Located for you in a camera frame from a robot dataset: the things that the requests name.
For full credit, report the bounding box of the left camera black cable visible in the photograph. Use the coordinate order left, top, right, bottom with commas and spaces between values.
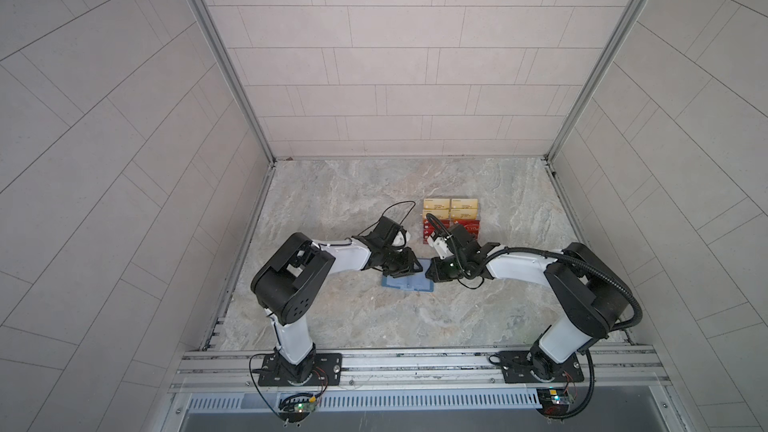
353, 200, 418, 238

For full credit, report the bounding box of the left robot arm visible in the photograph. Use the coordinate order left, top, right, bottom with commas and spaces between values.
250, 216, 424, 367

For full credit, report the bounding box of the clear acrylic card stand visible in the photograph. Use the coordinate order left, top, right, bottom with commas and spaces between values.
422, 213, 457, 228

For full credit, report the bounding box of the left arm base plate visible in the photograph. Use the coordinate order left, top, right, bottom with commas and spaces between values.
252, 352, 343, 387

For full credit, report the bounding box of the gold cards right stack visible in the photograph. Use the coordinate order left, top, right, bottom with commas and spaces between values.
450, 198, 479, 220

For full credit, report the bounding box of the green circuit board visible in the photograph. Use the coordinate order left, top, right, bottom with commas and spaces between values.
536, 388, 572, 417
278, 393, 319, 423

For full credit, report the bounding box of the red cards stack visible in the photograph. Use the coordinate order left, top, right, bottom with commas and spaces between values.
423, 219, 435, 244
456, 219, 480, 240

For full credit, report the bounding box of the gold cards left stack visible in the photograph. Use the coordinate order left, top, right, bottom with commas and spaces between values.
423, 198, 451, 220

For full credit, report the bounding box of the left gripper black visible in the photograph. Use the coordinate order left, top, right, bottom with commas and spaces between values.
376, 247, 424, 278

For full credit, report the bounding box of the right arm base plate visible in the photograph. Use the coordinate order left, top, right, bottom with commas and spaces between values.
488, 350, 585, 384

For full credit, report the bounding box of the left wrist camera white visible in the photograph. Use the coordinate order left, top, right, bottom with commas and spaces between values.
391, 229, 410, 248

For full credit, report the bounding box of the right green circuit board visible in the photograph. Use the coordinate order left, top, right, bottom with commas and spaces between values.
536, 388, 572, 417

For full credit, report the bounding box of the aluminium mounting rail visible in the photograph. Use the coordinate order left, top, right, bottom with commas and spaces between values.
169, 343, 671, 393

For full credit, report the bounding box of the left green circuit board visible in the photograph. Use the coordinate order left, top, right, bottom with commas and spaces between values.
278, 393, 319, 423

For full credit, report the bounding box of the gold cards stack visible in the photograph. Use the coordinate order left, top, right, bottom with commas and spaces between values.
450, 198, 479, 220
423, 198, 451, 220

